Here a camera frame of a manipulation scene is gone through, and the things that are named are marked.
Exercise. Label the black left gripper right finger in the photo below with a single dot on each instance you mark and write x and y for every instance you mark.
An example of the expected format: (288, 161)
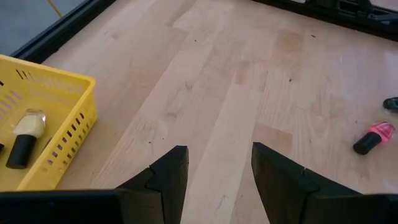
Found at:
(280, 186)

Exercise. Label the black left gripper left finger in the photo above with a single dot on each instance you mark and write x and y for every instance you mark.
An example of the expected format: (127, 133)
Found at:
(161, 186)

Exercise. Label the coral pink nail polish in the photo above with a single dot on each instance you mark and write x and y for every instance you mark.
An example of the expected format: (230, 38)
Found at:
(381, 132)

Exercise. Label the dark green glitter nail polish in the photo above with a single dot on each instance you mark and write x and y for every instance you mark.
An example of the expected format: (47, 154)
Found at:
(391, 103)

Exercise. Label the cream nail polish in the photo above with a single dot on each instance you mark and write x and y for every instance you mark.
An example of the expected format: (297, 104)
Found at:
(29, 126)

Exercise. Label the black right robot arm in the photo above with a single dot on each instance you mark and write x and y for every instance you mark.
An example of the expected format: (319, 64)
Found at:
(373, 14)

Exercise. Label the yellow plastic basket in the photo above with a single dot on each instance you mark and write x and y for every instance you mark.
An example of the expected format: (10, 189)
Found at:
(62, 93)

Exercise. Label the black aluminium table frame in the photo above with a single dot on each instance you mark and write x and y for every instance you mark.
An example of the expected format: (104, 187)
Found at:
(62, 34)

